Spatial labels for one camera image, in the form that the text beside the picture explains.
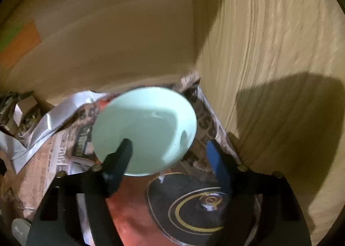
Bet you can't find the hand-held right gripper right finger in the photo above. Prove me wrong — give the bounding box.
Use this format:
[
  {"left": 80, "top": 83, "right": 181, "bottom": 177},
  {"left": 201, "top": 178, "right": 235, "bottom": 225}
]
[{"left": 206, "top": 139, "right": 312, "bottom": 246}]

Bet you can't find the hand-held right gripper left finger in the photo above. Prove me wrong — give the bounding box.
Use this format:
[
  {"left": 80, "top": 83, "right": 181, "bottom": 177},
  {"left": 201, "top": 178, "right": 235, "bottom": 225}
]
[{"left": 25, "top": 138, "right": 134, "bottom": 246}]

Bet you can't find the mint green bowl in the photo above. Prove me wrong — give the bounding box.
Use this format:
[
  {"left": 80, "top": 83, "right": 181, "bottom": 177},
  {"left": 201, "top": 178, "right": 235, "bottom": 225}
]
[{"left": 92, "top": 87, "right": 198, "bottom": 177}]

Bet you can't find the newspaper print table cover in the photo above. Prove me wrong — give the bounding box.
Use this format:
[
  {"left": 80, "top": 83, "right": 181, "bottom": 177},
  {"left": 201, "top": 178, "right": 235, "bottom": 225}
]
[{"left": 5, "top": 71, "right": 263, "bottom": 246}]

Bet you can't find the small bowl of glass pebbles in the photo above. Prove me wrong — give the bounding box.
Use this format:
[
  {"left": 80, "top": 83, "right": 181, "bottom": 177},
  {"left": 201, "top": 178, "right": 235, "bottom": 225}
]
[{"left": 16, "top": 113, "right": 41, "bottom": 140}]

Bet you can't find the small white box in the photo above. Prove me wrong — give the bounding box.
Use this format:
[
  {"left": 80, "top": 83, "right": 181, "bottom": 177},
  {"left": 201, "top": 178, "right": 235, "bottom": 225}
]
[{"left": 15, "top": 94, "right": 38, "bottom": 117}]

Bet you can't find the orange and green sheet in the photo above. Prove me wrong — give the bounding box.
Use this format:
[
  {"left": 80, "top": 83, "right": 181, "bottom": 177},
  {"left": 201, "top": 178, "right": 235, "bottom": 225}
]
[{"left": 0, "top": 20, "right": 42, "bottom": 71}]

